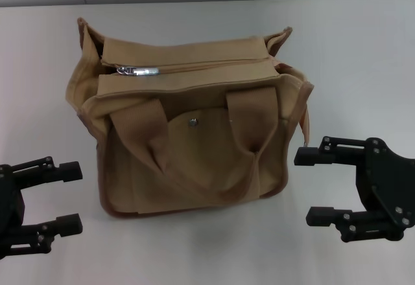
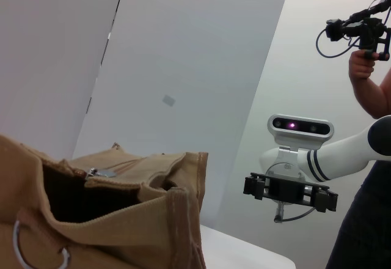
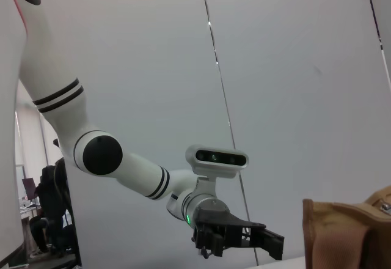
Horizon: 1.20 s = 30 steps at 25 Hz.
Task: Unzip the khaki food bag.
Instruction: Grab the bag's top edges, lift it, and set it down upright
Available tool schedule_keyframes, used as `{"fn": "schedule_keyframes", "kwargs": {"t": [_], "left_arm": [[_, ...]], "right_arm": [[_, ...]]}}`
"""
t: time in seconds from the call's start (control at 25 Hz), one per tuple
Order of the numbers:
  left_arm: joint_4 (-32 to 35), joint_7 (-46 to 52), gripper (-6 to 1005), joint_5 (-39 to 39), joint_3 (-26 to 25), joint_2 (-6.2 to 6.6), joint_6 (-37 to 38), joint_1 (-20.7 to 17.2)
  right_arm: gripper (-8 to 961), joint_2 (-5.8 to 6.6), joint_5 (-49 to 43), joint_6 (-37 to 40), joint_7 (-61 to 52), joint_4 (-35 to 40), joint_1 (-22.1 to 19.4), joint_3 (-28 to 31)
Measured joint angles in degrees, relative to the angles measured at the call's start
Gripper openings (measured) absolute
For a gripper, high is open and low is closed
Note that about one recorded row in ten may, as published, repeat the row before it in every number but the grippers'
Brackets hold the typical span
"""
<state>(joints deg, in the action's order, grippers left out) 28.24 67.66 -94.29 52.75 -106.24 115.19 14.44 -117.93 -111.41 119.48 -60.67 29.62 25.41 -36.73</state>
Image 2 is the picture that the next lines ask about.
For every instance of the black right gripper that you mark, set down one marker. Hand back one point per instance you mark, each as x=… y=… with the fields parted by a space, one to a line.
x=290 y=191

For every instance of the khaki canvas food bag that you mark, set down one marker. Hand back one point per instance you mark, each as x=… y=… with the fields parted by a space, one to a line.
x=122 y=235

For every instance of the silver zipper pull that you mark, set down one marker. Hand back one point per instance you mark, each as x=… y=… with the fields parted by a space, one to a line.
x=105 y=173

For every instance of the person's forearm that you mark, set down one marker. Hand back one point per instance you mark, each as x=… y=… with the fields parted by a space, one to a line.
x=375 y=98

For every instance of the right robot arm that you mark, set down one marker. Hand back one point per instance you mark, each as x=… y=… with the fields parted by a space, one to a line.
x=342 y=156

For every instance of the person's hand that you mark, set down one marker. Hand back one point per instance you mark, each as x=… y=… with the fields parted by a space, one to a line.
x=362 y=65

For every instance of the person's dark clothing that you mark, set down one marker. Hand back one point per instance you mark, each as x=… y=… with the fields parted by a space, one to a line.
x=366 y=235

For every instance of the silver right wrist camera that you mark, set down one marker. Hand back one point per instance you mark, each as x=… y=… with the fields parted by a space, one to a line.
x=299 y=126

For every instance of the black handheld camera rig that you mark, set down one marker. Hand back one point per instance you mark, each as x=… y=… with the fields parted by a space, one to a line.
x=366 y=30

